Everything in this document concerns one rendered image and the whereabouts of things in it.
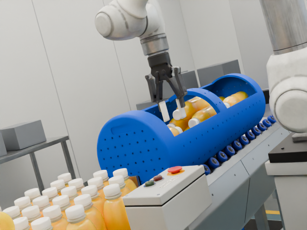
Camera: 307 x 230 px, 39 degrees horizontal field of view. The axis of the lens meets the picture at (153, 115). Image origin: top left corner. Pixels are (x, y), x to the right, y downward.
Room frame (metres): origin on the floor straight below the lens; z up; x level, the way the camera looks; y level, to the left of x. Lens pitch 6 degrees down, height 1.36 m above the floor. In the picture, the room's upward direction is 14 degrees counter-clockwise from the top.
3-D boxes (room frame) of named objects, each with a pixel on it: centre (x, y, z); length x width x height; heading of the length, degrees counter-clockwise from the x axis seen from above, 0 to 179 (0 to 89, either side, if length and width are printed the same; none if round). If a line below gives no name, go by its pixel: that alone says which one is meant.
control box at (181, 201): (0.95, 0.01, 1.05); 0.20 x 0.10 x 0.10; 145
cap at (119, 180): (1.06, 0.13, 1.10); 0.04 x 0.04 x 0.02
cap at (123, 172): (1.13, 0.12, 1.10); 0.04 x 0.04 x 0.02
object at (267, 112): (2.37, -0.64, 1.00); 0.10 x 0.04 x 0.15; 55
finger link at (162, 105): (1.48, -0.04, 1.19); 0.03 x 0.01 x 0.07; 145
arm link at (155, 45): (1.47, -0.06, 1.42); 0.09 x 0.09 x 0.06
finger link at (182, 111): (1.44, -0.10, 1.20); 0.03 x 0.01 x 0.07; 145
